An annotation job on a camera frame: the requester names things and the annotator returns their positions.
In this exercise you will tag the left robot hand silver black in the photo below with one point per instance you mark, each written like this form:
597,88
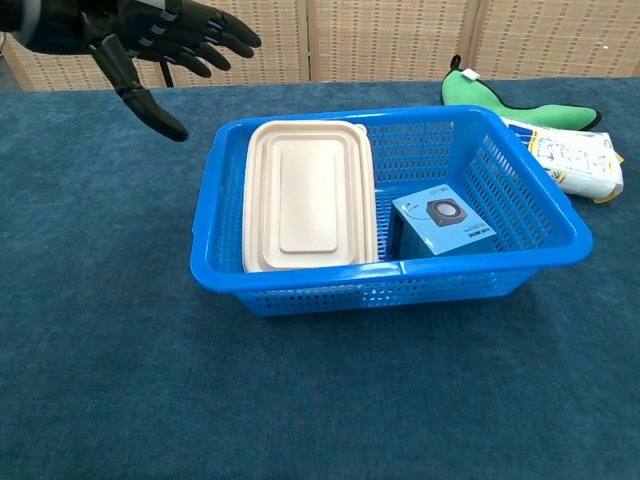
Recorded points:
150,30

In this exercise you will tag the beige lidded lunch box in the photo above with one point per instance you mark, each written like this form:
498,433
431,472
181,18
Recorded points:
305,200

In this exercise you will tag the green cloth with black trim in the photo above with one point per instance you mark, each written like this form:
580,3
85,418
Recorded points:
475,97

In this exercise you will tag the small blue speaker box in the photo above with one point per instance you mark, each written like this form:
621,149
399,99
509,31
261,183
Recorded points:
445,230

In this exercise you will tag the white snack package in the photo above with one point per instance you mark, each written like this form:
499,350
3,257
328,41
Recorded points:
575,160

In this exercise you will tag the black tripod stand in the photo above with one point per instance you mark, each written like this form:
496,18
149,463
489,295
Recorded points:
166,75

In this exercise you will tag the bamboo folding screen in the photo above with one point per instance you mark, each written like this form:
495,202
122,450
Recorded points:
390,40

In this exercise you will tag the teal table cover mat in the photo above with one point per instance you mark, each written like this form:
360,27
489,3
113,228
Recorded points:
150,375

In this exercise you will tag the blue perforated plastic basket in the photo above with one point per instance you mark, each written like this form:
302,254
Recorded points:
425,290

